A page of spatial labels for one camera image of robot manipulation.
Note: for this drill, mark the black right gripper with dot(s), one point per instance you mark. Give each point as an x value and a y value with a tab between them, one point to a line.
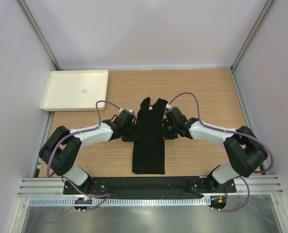
166	135

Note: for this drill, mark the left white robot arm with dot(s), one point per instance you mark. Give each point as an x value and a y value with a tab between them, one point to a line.
61	149

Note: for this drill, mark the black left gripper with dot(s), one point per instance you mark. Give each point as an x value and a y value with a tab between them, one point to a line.
132	138

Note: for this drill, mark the black tank top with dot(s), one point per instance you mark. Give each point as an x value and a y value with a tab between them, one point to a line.
149	145

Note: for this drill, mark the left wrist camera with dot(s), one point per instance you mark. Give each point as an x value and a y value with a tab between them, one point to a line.
130	111

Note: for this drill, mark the white plastic tray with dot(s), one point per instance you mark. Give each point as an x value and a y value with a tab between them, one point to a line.
76	90

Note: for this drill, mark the left aluminium frame post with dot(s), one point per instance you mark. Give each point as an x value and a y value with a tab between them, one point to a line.
36	29

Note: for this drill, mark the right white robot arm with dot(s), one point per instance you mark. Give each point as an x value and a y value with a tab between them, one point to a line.
244	151

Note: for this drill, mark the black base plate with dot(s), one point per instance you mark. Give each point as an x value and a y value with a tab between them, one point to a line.
150	188

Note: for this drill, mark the slotted cable duct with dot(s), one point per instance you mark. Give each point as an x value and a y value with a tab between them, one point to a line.
78	201

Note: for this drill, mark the aluminium rail front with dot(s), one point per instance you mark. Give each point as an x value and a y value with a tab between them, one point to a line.
258	185

